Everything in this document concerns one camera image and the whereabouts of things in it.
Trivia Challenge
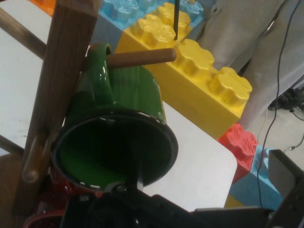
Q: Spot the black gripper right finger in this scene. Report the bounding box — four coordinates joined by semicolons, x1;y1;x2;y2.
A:
268;149;304;228

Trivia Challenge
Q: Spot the brown wooden mug tree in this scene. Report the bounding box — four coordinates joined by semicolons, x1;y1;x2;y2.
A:
0;0;178;228

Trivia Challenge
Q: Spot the orange toy block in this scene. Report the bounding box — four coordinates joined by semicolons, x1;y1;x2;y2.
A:
30;0;57;16

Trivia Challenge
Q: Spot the green enamel mug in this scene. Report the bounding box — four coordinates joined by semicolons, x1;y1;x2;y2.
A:
51;42;179;190

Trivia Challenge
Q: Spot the small yellow toy block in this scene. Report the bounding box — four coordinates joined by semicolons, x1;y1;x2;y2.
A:
224;193;247;209

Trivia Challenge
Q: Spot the person in beige trousers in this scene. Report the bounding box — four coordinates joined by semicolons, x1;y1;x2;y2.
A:
199;0;304;129

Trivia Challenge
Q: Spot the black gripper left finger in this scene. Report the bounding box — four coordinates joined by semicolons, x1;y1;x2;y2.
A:
59;159;214;228

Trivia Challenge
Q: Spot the big yellow toy block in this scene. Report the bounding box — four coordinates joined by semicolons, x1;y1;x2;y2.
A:
114;2;253;141

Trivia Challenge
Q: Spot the red mug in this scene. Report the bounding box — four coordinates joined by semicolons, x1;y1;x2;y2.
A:
23;171;95;228

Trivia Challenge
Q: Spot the thin black hanging cable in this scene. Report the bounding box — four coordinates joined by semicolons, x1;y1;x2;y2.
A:
257;0;296;207

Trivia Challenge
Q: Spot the small red toy block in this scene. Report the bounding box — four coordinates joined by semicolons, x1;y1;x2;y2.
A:
217;123;258;185

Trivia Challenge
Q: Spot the light blue toy block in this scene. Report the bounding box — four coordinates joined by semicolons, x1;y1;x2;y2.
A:
98;0;205;41
228;144;285;212

